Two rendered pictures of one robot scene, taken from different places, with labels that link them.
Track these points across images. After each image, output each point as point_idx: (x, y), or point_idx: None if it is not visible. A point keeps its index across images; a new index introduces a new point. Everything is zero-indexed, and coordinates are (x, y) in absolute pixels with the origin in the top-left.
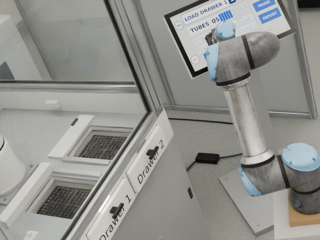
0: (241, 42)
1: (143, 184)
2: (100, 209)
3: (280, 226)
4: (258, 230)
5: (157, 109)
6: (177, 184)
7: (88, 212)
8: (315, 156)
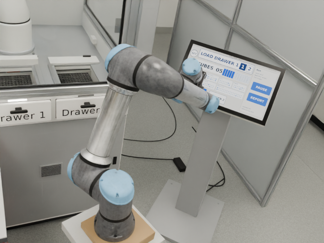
0: (141, 57)
1: (66, 118)
2: (10, 100)
3: (77, 220)
4: None
5: None
6: None
7: None
8: (121, 195)
